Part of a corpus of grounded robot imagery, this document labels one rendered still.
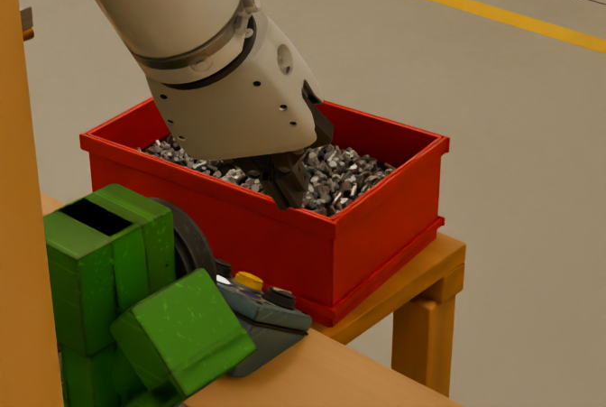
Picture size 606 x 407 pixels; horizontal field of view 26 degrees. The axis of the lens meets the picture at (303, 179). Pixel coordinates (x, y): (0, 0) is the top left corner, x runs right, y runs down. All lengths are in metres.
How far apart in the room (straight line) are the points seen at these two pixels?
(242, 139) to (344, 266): 0.37
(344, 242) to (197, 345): 0.55
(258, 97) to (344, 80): 2.82
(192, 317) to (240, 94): 0.21
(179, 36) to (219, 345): 0.20
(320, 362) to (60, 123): 2.50
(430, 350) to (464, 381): 1.09
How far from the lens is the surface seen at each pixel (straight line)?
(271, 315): 1.03
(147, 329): 0.68
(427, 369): 1.44
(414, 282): 1.34
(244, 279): 1.08
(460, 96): 3.61
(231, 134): 0.89
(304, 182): 0.96
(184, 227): 0.73
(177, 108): 0.88
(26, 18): 1.12
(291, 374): 1.04
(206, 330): 0.69
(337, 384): 1.03
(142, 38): 0.80
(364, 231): 1.25
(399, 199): 1.30
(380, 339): 2.61
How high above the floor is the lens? 1.53
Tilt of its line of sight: 29 degrees down
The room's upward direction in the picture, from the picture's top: straight up
